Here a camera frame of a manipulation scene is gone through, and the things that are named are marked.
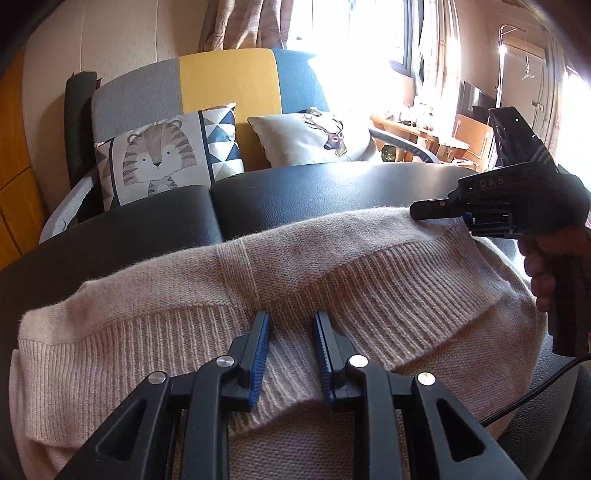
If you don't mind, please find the deer print cushion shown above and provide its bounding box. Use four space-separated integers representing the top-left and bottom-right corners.
247 107 384 168

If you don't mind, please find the wooden wardrobe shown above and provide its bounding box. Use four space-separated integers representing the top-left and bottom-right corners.
0 51 47 273

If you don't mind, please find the beige patterned curtain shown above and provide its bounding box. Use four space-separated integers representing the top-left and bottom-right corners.
416 0 462 116
198 0 319 52

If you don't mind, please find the window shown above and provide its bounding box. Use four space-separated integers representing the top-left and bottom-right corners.
318 0 416 79

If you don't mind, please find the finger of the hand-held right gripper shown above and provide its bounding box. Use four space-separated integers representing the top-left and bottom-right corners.
409 198 468 221
462 211 521 240

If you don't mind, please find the person's right hand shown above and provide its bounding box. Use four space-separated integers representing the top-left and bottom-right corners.
517 224 591 312

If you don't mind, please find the beige knitted sweater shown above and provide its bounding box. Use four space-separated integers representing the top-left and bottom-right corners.
9 207 548 480

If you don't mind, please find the black television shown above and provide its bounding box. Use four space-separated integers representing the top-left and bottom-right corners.
459 80 497 125

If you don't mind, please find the grey yellow blue sofa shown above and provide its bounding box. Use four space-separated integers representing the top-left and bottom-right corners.
39 48 441 245

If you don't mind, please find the wooden desk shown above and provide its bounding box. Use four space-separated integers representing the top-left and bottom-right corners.
369 108 496 162

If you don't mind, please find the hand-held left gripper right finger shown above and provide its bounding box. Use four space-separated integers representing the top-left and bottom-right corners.
313 311 527 480

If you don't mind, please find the metal clothes rack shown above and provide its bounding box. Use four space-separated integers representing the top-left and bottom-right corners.
496 25 561 139

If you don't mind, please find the black cable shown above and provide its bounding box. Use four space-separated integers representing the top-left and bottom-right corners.
480 353 591 428

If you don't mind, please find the tiger print cushion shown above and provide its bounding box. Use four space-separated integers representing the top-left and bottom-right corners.
95 102 245 212

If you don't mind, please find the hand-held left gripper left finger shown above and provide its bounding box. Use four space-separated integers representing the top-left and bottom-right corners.
55 311 273 480

